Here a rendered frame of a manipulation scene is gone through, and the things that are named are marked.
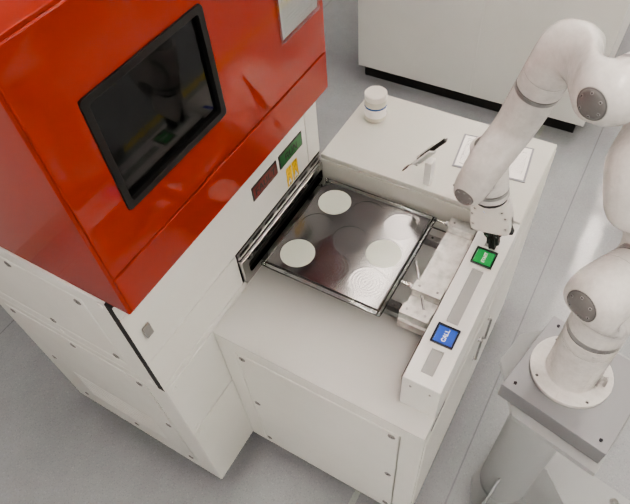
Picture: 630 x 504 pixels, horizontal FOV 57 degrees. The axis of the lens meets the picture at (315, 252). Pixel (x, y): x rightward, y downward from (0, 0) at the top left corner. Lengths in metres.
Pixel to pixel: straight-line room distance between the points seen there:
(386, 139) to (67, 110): 1.13
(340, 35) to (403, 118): 2.26
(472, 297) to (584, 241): 1.54
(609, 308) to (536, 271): 1.65
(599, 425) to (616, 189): 0.60
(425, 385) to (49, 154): 0.90
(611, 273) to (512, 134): 0.33
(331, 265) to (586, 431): 0.73
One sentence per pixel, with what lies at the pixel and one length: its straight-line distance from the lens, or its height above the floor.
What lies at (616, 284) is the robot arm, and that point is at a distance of 1.18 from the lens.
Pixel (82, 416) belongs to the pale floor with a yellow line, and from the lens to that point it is 2.61.
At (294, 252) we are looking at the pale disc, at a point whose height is 0.90.
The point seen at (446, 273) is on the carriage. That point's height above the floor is 0.88.
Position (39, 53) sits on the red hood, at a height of 1.77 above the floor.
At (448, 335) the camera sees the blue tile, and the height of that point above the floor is 0.96.
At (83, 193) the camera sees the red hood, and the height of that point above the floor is 1.54.
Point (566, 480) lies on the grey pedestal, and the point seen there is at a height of 0.01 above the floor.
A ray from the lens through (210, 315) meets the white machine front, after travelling 1.59.
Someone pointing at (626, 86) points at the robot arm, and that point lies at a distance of 0.99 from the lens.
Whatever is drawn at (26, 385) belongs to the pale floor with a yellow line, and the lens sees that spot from 2.79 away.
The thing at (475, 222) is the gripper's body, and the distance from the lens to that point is 1.52.
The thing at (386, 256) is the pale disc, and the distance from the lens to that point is 1.63.
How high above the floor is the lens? 2.19
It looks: 52 degrees down
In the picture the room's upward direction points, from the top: 6 degrees counter-clockwise
